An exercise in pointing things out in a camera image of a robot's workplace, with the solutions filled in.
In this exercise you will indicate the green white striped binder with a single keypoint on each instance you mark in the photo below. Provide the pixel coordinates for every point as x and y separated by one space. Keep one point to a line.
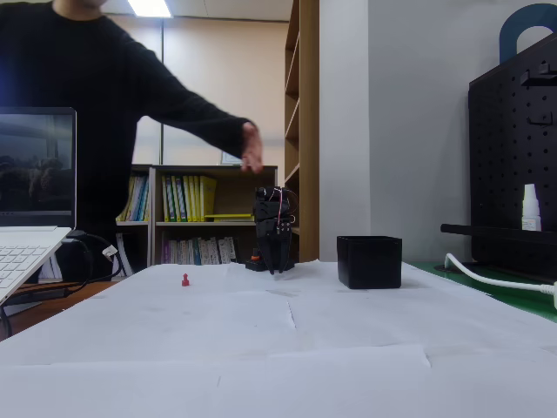
173 200

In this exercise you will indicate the person in black sweater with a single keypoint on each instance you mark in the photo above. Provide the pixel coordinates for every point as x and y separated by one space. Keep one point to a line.
87 87

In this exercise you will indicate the white laptop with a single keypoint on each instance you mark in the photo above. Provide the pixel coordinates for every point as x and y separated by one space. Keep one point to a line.
30 183

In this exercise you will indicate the red round object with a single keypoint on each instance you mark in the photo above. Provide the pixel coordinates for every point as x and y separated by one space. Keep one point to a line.
185 281

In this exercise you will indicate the green desk mat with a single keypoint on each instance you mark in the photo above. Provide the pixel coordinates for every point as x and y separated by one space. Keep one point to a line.
522 298

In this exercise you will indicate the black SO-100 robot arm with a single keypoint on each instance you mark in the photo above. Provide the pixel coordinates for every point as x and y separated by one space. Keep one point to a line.
270 193

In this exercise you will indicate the low wooden bookshelf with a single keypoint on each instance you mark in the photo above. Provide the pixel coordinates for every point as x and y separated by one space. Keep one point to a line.
135 223
196 224

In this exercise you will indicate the ceiling light panel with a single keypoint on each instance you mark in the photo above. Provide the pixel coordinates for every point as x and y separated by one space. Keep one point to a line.
150 8

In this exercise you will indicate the black square cup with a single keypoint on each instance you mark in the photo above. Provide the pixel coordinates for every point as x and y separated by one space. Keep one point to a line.
370 263

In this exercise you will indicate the blue arched board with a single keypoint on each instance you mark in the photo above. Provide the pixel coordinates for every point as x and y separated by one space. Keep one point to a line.
507 39

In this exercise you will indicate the small white bottle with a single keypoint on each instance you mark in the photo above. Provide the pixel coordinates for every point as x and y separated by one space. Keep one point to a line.
531 213

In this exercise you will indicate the person's left hand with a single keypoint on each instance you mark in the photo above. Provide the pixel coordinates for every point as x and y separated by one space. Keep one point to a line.
253 150

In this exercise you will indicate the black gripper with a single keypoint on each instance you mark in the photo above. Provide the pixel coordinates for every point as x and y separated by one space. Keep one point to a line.
271 228

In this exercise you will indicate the framed white certificate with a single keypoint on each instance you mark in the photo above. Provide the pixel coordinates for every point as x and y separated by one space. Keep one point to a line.
228 159

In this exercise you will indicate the black pegboard stand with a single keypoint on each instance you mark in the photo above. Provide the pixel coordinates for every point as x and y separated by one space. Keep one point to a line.
505 174

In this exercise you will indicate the left forearm in black sleeve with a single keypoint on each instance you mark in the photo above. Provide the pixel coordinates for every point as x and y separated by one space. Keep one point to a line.
209 117

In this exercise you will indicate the flat yellow book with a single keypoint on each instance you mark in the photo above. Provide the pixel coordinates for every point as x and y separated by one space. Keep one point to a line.
230 217

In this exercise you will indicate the tall wooden bookshelf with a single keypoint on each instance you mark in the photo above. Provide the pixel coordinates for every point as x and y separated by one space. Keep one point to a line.
309 130

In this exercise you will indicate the orange and black clamp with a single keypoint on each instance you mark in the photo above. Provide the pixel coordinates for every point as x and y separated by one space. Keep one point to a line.
254 257

